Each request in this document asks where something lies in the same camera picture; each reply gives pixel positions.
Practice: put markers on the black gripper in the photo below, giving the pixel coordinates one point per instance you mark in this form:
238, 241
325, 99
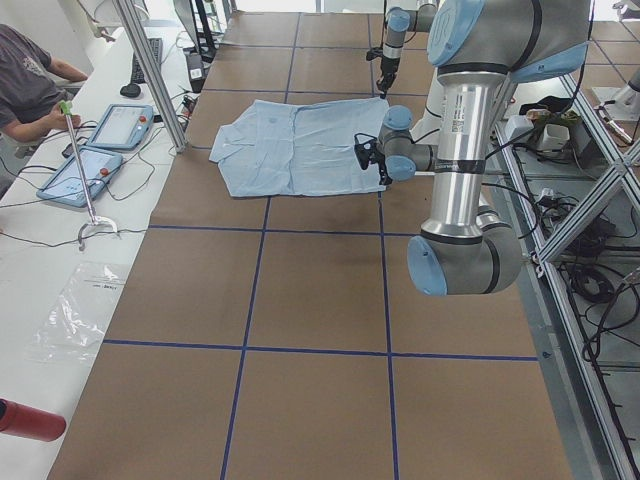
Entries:
387, 66
381, 169

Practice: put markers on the light blue button shirt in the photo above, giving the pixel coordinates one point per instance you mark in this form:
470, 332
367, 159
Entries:
298, 150

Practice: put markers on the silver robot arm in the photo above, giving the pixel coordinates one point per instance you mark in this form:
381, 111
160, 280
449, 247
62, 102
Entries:
475, 47
397, 23

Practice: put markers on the black computer mouse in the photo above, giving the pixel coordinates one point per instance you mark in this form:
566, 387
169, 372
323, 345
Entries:
131, 90

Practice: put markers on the upper blue teach pendant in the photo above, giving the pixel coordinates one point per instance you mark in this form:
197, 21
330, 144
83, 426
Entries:
122, 127

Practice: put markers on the blue teach pendant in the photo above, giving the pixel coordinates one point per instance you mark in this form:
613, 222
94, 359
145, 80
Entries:
65, 186
122, 127

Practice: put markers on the lower blue teach pendant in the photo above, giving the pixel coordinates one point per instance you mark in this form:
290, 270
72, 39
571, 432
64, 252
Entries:
65, 186

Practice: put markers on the person in grey shirt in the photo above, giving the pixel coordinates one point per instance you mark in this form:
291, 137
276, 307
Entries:
30, 98

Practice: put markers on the clear plastic bag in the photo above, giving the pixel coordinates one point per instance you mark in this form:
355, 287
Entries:
79, 318

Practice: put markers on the red cylindrical bottle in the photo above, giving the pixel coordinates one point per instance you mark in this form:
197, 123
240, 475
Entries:
27, 422

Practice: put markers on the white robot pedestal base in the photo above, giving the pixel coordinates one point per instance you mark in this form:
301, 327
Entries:
426, 130

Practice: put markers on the aluminium frame post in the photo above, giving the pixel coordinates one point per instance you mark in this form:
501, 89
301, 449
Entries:
152, 71

